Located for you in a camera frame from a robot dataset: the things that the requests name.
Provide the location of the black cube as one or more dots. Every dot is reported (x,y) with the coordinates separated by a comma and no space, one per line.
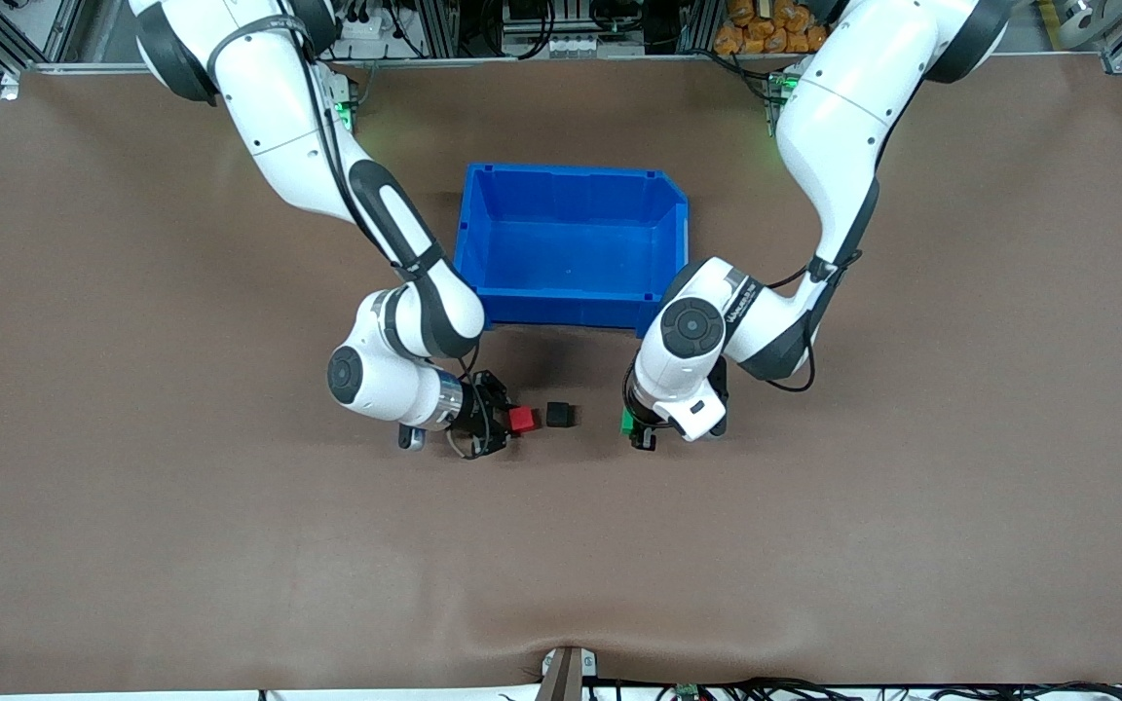
(560,415)

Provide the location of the brown table mat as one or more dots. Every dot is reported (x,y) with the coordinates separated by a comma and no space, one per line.
(230,545)

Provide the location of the orange packaged goods pile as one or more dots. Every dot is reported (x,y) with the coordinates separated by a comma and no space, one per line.
(775,29)

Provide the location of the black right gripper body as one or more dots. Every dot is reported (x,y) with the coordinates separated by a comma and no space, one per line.
(479,409)

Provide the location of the green cube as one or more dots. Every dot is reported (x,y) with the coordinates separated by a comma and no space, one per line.
(627,422)

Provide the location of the white power strip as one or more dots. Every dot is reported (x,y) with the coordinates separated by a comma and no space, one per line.
(368,34)

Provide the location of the black electronics box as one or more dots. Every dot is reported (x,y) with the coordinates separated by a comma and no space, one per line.
(546,24)

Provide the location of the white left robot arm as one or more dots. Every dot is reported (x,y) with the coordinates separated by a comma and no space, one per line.
(834,127)

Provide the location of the red cube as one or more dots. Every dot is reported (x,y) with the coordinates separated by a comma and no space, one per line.
(523,420)

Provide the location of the blue plastic storage bin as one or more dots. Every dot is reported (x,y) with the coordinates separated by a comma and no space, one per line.
(571,243)

